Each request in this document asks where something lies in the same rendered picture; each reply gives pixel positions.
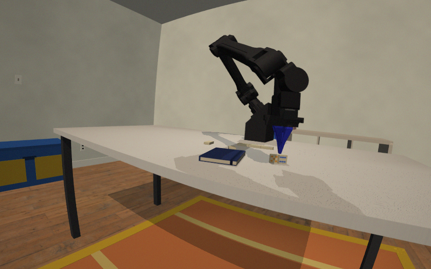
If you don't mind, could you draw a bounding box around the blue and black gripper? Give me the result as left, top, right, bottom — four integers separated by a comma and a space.
263, 115, 304, 154

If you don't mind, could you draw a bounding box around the dark blue notebook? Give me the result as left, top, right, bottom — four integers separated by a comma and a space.
199, 148, 245, 166

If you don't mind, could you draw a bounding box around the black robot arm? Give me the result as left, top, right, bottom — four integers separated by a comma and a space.
209, 35, 309, 120

